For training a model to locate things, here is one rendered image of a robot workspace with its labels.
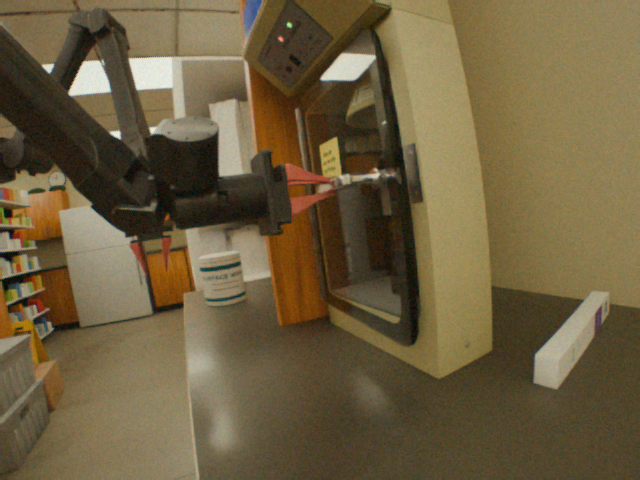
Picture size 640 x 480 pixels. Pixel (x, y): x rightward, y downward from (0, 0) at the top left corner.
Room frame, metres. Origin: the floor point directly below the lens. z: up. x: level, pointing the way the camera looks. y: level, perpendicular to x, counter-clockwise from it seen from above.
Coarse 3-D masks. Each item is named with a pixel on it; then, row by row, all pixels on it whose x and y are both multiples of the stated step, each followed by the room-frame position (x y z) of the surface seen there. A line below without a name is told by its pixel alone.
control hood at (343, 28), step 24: (264, 0) 0.44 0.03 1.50; (312, 0) 0.39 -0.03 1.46; (336, 0) 0.37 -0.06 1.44; (360, 0) 0.35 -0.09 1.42; (384, 0) 0.35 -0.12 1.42; (264, 24) 0.48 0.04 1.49; (336, 24) 0.41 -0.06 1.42; (360, 24) 0.39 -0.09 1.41; (336, 48) 0.45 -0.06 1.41; (264, 72) 0.61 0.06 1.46; (312, 72) 0.53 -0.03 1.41; (288, 96) 0.63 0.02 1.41
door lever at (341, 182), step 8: (344, 176) 0.37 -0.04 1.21; (352, 176) 0.38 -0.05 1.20; (360, 176) 0.38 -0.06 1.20; (368, 176) 0.39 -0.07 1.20; (376, 176) 0.38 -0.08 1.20; (320, 184) 0.43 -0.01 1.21; (328, 184) 0.41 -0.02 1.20; (336, 184) 0.38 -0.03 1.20; (344, 184) 0.37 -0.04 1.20; (352, 184) 0.38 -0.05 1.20; (360, 184) 0.38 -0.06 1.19; (368, 184) 0.39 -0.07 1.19; (376, 184) 0.39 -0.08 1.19; (320, 192) 0.44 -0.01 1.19; (328, 192) 0.42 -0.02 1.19
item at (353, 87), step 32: (352, 64) 0.40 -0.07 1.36; (320, 96) 0.52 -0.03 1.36; (352, 96) 0.42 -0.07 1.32; (384, 96) 0.35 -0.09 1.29; (320, 128) 0.54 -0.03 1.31; (352, 128) 0.43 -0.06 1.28; (384, 128) 0.36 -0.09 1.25; (320, 160) 0.56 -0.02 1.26; (352, 160) 0.44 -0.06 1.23; (384, 160) 0.37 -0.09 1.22; (352, 192) 0.46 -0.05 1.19; (384, 192) 0.38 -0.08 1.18; (320, 224) 0.60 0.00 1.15; (352, 224) 0.47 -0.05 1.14; (384, 224) 0.39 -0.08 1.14; (352, 256) 0.49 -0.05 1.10; (384, 256) 0.40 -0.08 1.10; (352, 288) 0.50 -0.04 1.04; (384, 288) 0.40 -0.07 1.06; (384, 320) 0.41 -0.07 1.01
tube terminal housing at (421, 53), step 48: (432, 0) 0.39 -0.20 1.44; (384, 48) 0.38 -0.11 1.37; (432, 48) 0.38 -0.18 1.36; (432, 96) 0.37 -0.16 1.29; (432, 144) 0.37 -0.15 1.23; (432, 192) 0.36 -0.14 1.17; (480, 192) 0.40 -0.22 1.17; (432, 240) 0.36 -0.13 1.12; (480, 240) 0.39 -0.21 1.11; (432, 288) 0.36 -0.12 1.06; (480, 288) 0.39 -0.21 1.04; (384, 336) 0.47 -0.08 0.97; (432, 336) 0.37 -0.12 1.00; (480, 336) 0.39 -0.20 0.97
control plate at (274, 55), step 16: (288, 0) 0.41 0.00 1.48; (288, 16) 0.44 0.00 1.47; (304, 16) 0.42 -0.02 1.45; (272, 32) 0.49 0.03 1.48; (288, 32) 0.47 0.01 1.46; (304, 32) 0.45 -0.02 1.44; (320, 32) 0.44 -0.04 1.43; (272, 48) 0.53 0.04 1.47; (288, 48) 0.50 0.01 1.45; (304, 48) 0.48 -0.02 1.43; (320, 48) 0.47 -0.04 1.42; (272, 64) 0.57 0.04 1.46; (288, 64) 0.54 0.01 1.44; (304, 64) 0.52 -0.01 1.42; (288, 80) 0.58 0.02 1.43
